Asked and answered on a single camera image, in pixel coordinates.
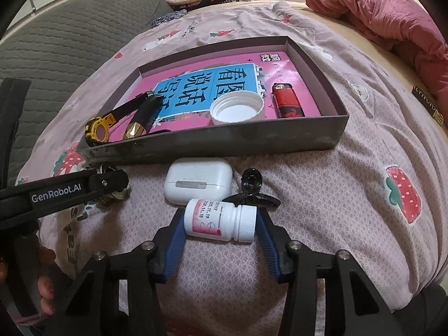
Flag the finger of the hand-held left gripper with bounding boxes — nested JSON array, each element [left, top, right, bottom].
[[87, 170, 129, 197], [0, 79, 32, 191]]

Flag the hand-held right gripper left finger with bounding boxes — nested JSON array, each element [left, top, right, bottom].
[[45, 210, 188, 336]]

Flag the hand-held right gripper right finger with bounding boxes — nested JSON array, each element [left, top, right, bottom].
[[255, 208, 396, 336]]

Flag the silver metal keychain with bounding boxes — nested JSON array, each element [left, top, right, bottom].
[[93, 163, 132, 205]]

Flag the white pill bottle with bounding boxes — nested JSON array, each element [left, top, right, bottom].
[[184, 198, 258, 243]]

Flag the yellow and black watch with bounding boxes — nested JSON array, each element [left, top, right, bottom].
[[84, 91, 155, 148]]

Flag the black and gold lipstick tube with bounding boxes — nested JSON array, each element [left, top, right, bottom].
[[122, 94, 163, 141]]

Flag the shallow grey cardboard box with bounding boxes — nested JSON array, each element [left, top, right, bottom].
[[76, 36, 350, 166]]

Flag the white plastic cap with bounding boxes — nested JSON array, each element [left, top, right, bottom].
[[209, 92, 265, 125]]

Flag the red lighter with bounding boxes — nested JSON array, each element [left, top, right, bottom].
[[271, 82, 304, 119]]

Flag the person's left hand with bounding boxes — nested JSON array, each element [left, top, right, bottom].
[[35, 247, 57, 317]]

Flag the black hair clip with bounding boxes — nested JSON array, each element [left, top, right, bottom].
[[224, 169, 281, 207]]

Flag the white earbuds case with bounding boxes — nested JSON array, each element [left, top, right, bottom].
[[164, 157, 234, 205]]

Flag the purple printed blanket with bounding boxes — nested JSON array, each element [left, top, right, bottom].
[[16, 2, 445, 336]]

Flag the grey quilted cushion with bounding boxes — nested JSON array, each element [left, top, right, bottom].
[[0, 0, 172, 183]]

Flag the pink book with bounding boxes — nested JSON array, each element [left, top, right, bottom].
[[124, 52, 322, 137]]

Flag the blue patterned cloth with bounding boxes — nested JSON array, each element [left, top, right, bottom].
[[150, 9, 188, 27]]

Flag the black mattress label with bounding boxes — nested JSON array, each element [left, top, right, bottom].
[[411, 84, 448, 127]]

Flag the pink quilt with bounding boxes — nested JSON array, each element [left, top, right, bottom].
[[304, 0, 448, 104]]

